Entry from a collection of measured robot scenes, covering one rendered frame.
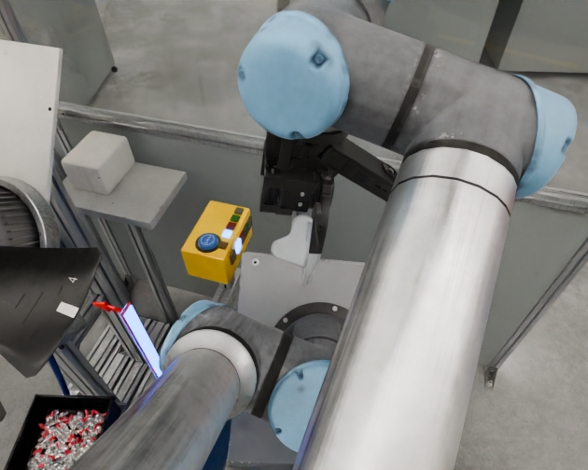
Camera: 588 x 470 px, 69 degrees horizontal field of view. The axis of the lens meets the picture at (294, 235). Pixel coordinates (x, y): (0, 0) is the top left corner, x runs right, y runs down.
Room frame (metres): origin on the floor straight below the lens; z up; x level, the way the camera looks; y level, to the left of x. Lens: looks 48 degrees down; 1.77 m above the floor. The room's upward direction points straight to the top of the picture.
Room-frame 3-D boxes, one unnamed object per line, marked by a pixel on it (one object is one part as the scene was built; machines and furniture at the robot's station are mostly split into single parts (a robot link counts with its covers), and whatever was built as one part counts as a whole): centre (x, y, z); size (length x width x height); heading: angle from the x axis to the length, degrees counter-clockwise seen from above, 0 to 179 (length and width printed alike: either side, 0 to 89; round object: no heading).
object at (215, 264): (0.64, 0.17, 1.02); 0.16 x 0.10 x 0.11; 164
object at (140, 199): (1.02, 0.56, 0.85); 0.36 x 0.24 x 0.03; 74
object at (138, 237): (1.02, 0.56, 0.42); 0.04 x 0.04 x 0.83; 74
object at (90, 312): (0.70, 0.67, 0.56); 0.19 x 0.04 x 0.04; 164
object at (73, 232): (0.82, 0.64, 0.58); 0.09 x 0.05 x 1.15; 74
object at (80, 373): (0.59, 0.70, 0.46); 0.09 x 0.05 x 0.91; 74
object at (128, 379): (0.69, 0.67, 0.04); 0.62 x 0.45 x 0.08; 164
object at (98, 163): (1.07, 0.62, 0.92); 0.17 x 0.16 x 0.11; 164
